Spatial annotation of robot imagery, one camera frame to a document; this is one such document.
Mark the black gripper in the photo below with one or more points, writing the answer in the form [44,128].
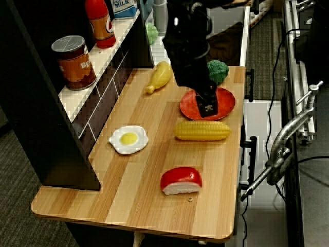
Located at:
[191,73]

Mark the yellow toy corn cob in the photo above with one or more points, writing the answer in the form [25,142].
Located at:
[203,130]

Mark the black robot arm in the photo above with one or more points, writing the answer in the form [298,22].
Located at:
[185,28]

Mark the red plastic plate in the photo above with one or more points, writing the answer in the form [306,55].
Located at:
[189,104]

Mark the green toy broccoli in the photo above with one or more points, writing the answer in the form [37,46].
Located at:
[218,72]

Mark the yellow toy chicken drumstick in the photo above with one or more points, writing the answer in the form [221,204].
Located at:
[160,76]

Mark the dark brown cloth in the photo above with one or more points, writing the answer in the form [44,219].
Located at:
[227,43]

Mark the red toy sushi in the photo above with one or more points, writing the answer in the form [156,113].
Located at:
[181,178]

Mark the toy fried egg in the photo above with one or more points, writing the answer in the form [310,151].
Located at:
[128,139]

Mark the light green toy grapes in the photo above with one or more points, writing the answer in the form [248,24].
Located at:
[151,32]

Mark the grey metal C-clamp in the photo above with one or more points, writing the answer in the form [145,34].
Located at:
[284,139]

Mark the blue toy milk carton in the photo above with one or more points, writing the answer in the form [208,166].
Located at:
[124,7]

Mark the red toy ketchup bottle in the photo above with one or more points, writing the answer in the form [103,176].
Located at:
[101,23]

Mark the toy beans can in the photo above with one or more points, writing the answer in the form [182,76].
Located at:
[73,64]

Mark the black toy kitchen shelf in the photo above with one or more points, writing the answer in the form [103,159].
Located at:
[38,115]

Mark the aluminium frame rail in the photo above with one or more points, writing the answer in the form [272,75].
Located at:
[295,64]

